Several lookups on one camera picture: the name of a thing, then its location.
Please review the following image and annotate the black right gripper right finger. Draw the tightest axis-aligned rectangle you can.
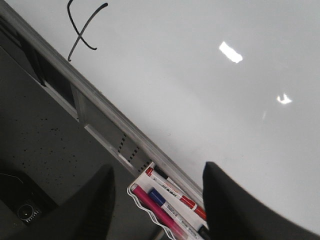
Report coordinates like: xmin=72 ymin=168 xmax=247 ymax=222
xmin=202 ymin=162 xmax=320 ymax=240

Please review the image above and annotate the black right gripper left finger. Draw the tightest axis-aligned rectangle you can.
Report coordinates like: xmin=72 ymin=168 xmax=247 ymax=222
xmin=8 ymin=164 xmax=116 ymax=240

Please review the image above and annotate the white whiteboard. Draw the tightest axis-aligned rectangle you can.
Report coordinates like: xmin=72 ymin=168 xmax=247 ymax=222
xmin=0 ymin=0 xmax=320 ymax=235

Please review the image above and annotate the white marker tray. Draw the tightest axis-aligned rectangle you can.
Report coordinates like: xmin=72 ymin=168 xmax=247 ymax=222
xmin=127 ymin=162 xmax=211 ymax=240

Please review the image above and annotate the pink marker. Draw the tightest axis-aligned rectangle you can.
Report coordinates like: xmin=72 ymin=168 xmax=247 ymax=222
xmin=127 ymin=183 xmax=188 ymax=240

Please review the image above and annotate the red capped white marker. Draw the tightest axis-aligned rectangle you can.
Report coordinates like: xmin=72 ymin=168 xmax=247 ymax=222
xmin=145 ymin=167 xmax=207 ymax=221

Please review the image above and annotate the grey perforated metal stand panel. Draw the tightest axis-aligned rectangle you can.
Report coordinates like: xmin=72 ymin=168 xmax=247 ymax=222
xmin=0 ymin=12 xmax=156 ymax=176

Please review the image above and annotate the black camera device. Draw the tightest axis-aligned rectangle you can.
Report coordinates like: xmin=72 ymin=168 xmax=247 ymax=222
xmin=0 ymin=165 xmax=58 ymax=226

